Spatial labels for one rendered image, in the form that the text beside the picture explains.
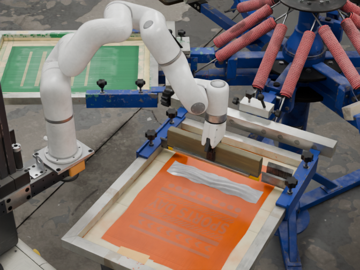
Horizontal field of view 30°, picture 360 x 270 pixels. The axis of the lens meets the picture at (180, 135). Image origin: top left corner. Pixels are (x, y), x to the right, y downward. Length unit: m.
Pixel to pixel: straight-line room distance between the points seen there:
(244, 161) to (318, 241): 1.42
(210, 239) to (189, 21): 3.49
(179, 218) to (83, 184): 1.66
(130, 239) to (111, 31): 0.70
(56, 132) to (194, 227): 0.56
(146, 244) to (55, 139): 0.45
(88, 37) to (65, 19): 3.62
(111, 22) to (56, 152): 0.52
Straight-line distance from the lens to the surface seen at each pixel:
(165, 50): 2.05
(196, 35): 5.34
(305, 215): 3.75
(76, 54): 2.05
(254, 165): 2.29
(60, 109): 2.15
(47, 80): 2.12
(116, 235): 2.26
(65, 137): 2.22
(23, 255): 3.18
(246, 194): 2.41
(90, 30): 2.00
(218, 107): 2.20
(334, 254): 3.59
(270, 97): 2.76
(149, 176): 2.47
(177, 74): 2.09
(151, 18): 2.07
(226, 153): 2.31
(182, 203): 2.36
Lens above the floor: 2.57
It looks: 37 degrees down
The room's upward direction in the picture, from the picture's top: 1 degrees clockwise
